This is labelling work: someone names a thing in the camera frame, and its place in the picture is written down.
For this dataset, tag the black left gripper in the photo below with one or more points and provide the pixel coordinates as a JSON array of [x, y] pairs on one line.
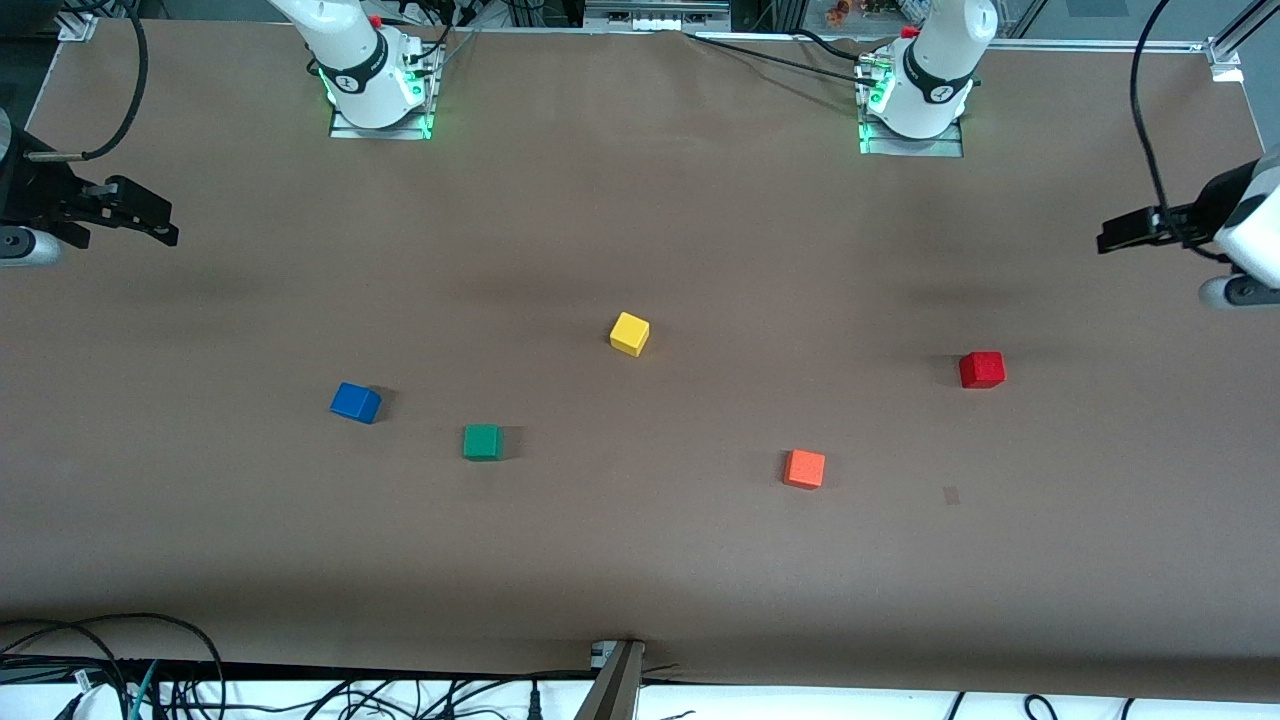
[[1197, 215]]

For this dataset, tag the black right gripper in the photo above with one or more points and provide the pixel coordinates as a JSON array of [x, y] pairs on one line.
[[32, 193]]

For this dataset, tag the red cube block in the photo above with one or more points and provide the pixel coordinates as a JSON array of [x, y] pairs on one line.
[[982, 370]]

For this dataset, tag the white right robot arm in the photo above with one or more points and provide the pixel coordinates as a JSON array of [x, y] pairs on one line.
[[355, 60]]

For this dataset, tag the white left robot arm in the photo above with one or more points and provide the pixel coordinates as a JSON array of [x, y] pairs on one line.
[[935, 60]]

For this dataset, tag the blue cube block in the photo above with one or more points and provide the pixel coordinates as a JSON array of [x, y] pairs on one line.
[[355, 402]]

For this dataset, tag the orange cube block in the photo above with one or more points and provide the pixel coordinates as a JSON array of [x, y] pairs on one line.
[[805, 469]]

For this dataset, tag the green cube block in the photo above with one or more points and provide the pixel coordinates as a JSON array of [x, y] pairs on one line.
[[483, 442]]

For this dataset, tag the yellow cube block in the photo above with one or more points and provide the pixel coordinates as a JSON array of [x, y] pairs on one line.
[[630, 333]]

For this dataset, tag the small orange figurine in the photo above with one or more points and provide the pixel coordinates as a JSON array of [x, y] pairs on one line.
[[838, 10]]

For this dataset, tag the silver power strip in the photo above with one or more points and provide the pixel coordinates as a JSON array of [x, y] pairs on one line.
[[655, 18]]

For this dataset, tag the brown paper table cover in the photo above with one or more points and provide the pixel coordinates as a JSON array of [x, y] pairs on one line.
[[640, 560]]

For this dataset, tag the aluminium frame rail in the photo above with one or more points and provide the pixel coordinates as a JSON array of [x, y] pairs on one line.
[[1100, 44]]

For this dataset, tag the silver corner bracket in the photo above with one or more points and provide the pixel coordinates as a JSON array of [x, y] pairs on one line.
[[1225, 60], [78, 25]]

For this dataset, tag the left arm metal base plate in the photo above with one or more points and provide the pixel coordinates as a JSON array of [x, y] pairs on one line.
[[940, 149]]

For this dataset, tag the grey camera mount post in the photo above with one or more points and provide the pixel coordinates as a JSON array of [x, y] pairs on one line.
[[612, 690]]

